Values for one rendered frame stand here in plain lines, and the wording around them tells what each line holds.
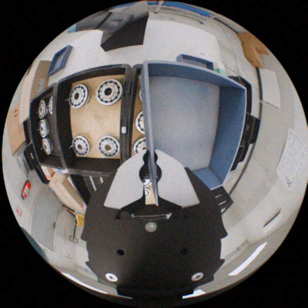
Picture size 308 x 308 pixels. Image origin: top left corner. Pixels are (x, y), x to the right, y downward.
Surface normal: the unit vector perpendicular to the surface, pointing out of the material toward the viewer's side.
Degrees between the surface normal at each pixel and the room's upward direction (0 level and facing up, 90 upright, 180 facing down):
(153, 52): 0
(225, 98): 89
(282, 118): 90
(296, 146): 90
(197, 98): 1
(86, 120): 0
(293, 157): 90
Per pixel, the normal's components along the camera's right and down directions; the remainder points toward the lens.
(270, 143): -0.99, 0.12
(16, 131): 1.00, -0.01
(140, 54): 0.16, 0.52
